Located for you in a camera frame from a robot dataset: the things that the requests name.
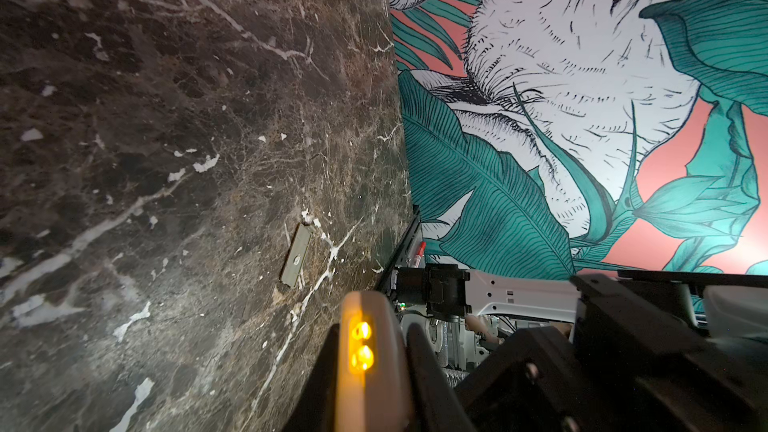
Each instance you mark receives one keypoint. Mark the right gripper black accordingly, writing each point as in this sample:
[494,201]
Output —
[628,367]

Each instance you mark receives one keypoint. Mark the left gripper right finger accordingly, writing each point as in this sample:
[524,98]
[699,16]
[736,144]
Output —
[436,406]

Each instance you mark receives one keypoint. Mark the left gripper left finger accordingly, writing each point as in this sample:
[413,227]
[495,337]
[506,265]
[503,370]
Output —
[315,409]

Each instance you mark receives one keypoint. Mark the white remote control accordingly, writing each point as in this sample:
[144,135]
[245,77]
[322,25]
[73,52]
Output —
[373,388]

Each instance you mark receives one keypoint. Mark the remote battery cover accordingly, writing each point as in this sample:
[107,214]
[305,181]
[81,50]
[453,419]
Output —
[296,255]

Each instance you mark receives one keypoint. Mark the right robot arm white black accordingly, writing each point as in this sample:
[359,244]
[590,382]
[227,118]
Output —
[448,292]

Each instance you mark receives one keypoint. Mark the red white marker pen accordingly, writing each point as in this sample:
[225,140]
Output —
[418,256]

